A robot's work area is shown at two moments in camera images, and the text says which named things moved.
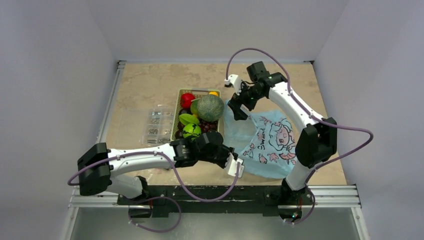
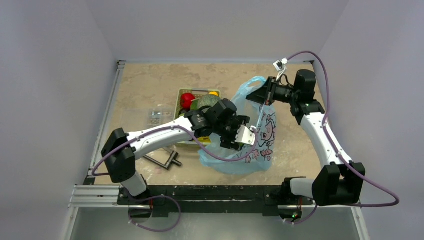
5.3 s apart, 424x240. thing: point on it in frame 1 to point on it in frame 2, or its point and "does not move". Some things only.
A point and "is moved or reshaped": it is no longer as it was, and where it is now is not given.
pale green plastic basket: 196,93 does not move
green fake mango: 194,108 does not move
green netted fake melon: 210,107 does not move
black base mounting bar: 215,200 does not move
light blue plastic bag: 265,142 is moved or reshaped
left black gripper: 227,150 to 230,142
